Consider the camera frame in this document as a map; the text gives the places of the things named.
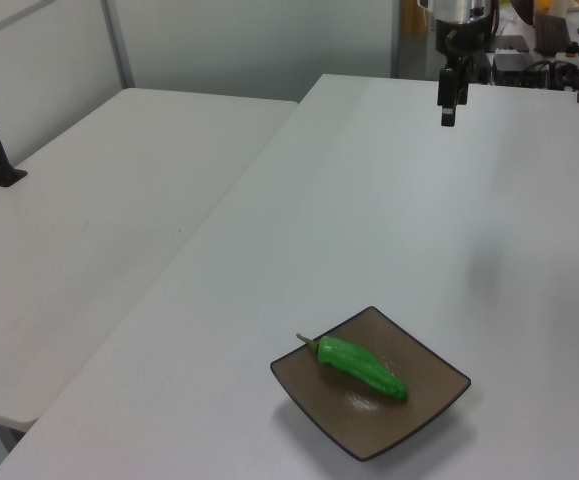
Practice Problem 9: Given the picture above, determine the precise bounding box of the black vertical background pole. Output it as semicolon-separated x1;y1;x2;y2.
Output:
488;0;501;51

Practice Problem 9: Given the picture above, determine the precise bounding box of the white perforated box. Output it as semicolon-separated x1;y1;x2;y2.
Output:
423;17;440;80

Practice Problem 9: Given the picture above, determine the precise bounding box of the brown ribbed desk object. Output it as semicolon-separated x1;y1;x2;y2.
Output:
533;12;570;54

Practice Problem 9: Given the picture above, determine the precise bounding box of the grey metal partition post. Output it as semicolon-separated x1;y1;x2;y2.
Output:
100;0;136;91
388;0;404;79

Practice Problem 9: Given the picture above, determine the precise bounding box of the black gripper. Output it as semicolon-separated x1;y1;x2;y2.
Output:
433;18;493;128

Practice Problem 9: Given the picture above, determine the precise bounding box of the brown square ceramic plate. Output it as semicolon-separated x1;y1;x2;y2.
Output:
269;305;472;462

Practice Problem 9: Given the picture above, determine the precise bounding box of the yellow wooden board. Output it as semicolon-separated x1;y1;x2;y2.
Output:
401;0;428;37

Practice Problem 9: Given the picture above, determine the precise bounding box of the green chili pepper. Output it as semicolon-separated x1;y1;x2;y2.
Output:
295;332;410;403

